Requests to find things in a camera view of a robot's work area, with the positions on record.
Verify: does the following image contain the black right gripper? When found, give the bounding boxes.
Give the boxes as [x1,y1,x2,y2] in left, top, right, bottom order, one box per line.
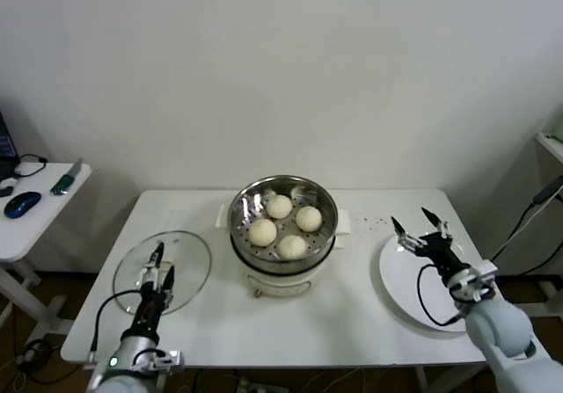
[391,207,466,280]

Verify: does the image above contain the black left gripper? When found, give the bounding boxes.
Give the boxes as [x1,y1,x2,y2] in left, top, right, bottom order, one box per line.
[134,242,176,336]

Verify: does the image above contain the glass pot lid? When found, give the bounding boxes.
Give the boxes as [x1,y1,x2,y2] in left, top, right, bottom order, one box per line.
[112,229,214,316]

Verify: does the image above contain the white steamed baozi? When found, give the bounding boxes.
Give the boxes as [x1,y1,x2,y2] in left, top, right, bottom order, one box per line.
[248,217,278,247]
[295,205,324,232]
[267,193,293,220]
[275,234,308,261]

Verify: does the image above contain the stainless steel steamer basket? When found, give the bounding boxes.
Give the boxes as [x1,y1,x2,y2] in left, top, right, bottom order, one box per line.
[227,174,340,267]

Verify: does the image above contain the white round plate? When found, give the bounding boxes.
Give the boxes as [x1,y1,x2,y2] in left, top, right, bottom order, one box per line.
[378,230,485,333]

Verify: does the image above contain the white electric cooker pot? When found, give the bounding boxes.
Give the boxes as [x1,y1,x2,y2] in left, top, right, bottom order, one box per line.
[214,206,353,300]

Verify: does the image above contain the white side table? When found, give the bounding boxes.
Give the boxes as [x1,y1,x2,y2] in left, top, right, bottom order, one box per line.
[0,162,93,337]

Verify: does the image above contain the white power strip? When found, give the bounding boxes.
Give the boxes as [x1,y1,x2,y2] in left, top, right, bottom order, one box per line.
[232,377,282,393]

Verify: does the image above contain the white work table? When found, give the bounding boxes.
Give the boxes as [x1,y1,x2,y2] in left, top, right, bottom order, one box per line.
[59,188,532,393]

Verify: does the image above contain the blue computer mouse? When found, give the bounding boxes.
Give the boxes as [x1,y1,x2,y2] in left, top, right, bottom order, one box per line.
[4,191,43,218]

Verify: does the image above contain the black laptop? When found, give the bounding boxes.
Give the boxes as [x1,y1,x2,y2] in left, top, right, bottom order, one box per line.
[0,111,21,182]

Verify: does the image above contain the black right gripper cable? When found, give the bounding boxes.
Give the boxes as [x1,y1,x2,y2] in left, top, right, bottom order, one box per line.
[416,264,467,326]

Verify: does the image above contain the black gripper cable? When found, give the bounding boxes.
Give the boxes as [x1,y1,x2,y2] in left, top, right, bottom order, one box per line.
[87,289,144,363]
[416,264,467,326]

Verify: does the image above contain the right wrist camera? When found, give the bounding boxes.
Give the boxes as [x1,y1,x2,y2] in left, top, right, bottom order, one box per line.
[448,258,501,302]

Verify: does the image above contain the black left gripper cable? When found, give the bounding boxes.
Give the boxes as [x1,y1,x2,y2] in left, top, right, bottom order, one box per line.
[87,289,144,363]

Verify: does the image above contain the black power cable with plug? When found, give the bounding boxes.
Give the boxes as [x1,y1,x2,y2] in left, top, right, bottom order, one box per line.
[487,176,563,276]

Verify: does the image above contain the green handled knife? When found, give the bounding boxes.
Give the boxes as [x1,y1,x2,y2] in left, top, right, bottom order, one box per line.
[49,156,84,197]

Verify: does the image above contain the black floor cables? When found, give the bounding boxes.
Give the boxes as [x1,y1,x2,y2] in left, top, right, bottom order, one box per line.
[11,331,67,388]

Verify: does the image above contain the thin black looped cable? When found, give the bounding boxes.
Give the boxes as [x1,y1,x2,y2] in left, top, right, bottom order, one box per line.
[11,153,48,179]

